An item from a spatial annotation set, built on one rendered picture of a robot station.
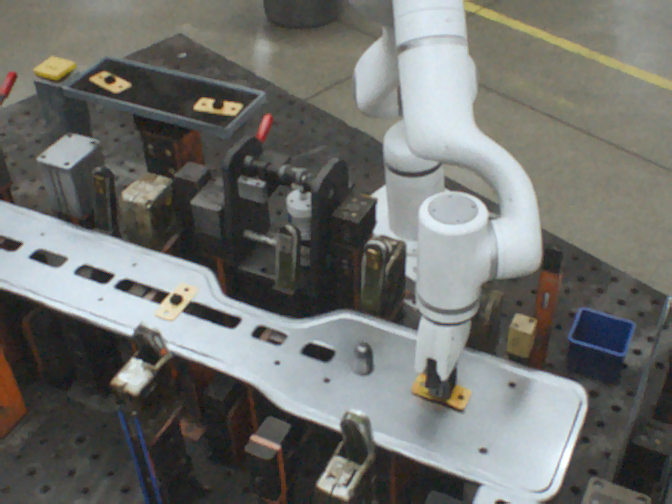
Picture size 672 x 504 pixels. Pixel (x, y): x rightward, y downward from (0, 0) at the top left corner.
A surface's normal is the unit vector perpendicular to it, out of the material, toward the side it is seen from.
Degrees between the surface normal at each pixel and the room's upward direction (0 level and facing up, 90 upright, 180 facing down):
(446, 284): 90
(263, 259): 0
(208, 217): 90
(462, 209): 1
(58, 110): 90
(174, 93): 0
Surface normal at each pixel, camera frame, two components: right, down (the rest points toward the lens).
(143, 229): -0.44, 0.60
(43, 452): -0.03, -0.76
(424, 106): -0.50, 0.00
